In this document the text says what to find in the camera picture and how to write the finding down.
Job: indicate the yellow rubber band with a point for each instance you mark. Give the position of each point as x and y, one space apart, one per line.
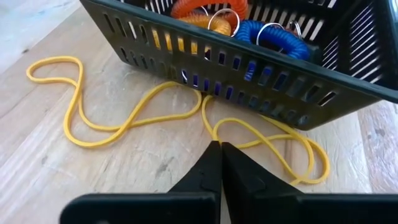
248 127
76 102

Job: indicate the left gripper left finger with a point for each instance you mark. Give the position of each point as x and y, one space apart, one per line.
174 208

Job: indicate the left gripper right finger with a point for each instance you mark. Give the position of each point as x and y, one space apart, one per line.
280 208

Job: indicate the black slotted plastic basket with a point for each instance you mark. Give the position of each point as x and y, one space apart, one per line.
342 93

